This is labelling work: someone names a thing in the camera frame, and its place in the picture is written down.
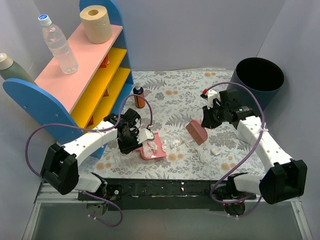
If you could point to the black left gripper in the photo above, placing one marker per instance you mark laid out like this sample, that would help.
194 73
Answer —
130 144

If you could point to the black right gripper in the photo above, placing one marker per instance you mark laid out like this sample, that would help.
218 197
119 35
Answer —
208 118

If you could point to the pink hand brush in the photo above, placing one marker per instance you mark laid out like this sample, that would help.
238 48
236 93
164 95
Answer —
197 132

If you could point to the pink dustpan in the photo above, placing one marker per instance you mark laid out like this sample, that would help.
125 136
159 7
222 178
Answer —
160 153

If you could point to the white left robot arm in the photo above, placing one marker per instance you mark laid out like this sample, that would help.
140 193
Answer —
61 164

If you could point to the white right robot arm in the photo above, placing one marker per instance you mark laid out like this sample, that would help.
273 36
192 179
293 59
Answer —
285 177

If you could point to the floral table mat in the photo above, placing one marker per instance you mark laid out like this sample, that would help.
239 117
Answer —
174 99

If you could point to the brown small bottle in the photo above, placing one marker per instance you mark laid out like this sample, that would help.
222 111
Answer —
138 91

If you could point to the dark blue trash bin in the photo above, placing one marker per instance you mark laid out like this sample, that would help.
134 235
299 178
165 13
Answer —
262 77

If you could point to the blue pink yellow shelf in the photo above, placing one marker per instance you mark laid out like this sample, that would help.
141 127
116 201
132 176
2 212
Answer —
67 103

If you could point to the orange item in shelf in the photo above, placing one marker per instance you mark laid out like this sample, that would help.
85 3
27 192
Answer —
105 62

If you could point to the beige paper roll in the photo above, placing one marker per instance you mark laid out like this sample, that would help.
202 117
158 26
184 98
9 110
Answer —
96 23

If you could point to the clear plastic water bottle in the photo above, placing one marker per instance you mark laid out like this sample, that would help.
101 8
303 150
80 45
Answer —
58 45

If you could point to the green metal bottle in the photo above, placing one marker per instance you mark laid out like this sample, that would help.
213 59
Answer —
11 69

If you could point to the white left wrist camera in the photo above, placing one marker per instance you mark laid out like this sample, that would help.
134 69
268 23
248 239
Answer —
144 135

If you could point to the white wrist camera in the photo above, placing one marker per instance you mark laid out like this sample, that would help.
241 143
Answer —
144 135
211 96

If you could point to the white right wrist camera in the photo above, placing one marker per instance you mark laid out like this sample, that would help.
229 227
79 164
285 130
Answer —
211 96

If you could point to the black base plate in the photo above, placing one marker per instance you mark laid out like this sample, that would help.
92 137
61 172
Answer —
173 194

